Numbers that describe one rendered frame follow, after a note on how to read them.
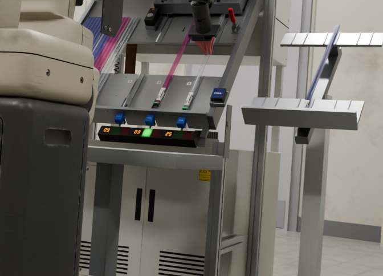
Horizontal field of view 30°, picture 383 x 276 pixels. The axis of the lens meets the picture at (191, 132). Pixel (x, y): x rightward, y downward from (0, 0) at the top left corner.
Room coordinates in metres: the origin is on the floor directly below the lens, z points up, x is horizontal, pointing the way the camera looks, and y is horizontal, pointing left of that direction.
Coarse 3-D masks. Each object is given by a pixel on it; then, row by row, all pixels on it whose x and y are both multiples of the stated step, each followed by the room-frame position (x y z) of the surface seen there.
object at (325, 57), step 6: (336, 30) 2.39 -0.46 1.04; (330, 42) 2.35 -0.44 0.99; (330, 48) 2.32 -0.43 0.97; (324, 54) 2.30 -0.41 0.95; (324, 60) 2.27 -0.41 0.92; (318, 72) 2.23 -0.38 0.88; (318, 78) 2.21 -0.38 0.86; (312, 84) 2.19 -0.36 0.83; (312, 90) 2.16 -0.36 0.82; (306, 96) 2.15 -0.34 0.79
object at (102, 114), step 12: (96, 108) 2.39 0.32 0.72; (108, 108) 2.37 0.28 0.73; (120, 108) 2.36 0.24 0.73; (132, 108) 2.34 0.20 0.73; (144, 108) 2.33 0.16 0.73; (96, 120) 2.44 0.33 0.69; (108, 120) 2.42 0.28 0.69; (132, 120) 2.38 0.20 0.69; (144, 120) 2.36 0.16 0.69; (156, 120) 2.34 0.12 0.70; (168, 120) 2.33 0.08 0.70; (192, 120) 2.29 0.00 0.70; (204, 120) 2.28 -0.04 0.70
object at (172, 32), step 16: (128, 0) 2.86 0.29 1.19; (144, 0) 2.83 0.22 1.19; (96, 16) 2.82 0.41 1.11; (128, 16) 2.78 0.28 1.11; (144, 16) 2.75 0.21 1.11; (176, 16) 2.71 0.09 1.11; (192, 16) 2.68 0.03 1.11; (240, 16) 2.62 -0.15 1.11; (144, 32) 2.68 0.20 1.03; (160, 32) 2.65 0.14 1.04; (176, 32) 2.63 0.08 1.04; (224, 32) 2.57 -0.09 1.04
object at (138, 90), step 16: (112, 80) 2.51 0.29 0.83; (128, 80) 2.49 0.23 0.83; (144, 80) 2.47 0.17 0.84; (160, 80) 2.45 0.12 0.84; (176, 80) 2.43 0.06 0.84; (192, 80) 2.41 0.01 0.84; (208, 80) 2.40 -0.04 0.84; (112, 96) 2.45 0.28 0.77; (128, 96) 2.43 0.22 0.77; (144, 96) 2.41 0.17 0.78; (176, 96) 2.37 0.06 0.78; (208, 96) 2.34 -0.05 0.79
